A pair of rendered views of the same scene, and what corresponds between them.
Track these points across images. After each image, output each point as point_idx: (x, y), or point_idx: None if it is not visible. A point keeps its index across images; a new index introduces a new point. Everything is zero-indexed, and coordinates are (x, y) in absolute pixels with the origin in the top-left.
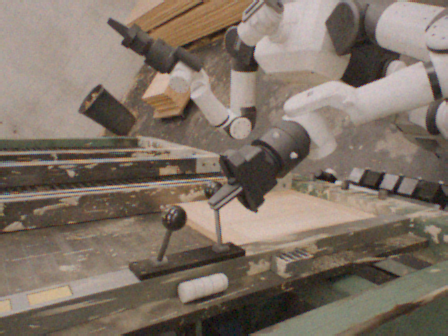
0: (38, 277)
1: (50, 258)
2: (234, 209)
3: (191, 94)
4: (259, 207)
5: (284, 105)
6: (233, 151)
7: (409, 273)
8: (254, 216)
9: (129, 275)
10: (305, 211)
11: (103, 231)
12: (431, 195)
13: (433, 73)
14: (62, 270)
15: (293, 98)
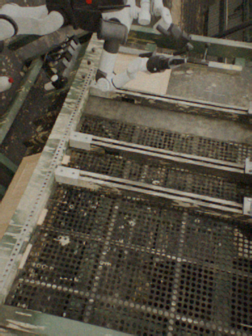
0: (221, 84)
1: (216, 91)
2: (143, 84)
3: (134, 77)
4: (132, 81)
5: (170, 22)
6: (189, 34)
7: (21, 98)
8: (144, 77)
9: (209, 63)
10: (121, 70)
11: (195, 98)
12: (78, 39)
13: None
14: (215, 84)
15: (167, 20)
